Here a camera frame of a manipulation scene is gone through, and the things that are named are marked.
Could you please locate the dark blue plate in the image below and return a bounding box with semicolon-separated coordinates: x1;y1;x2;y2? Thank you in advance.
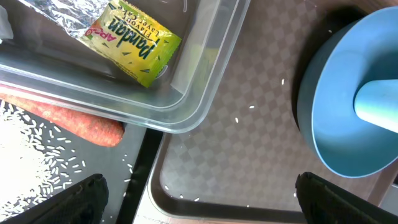
297;6;397;178

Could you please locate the silver foil wrapper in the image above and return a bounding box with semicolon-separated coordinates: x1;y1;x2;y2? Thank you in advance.
23;0;182;87

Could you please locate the clear plastic waste bin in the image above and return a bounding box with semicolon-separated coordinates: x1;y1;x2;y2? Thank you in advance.
1;1;249;134

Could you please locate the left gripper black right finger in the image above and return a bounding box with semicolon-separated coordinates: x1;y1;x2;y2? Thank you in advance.
295;172;397;224

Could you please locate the grey plastic dishwasher rack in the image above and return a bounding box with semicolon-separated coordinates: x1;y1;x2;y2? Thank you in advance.
379;177;398;216

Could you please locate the black waste tray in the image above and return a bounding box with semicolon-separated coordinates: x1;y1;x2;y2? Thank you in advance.
0;99;164;224

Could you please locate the brown plastic serving tray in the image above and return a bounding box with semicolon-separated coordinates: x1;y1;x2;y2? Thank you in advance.
135;0;397;223

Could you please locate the light blue plastic cup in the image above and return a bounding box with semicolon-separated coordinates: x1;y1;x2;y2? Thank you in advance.
354;79;397;133

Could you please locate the pile of white rice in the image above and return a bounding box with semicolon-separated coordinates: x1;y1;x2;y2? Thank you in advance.
1;101;86;221

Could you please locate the white napkin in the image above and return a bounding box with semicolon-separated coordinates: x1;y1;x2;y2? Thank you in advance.
0;6;14;42

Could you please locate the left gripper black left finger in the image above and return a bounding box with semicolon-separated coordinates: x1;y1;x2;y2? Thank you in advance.
3;174;109;224

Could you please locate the orange carrot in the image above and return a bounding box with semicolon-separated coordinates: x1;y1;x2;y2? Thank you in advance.
1;93;125;147

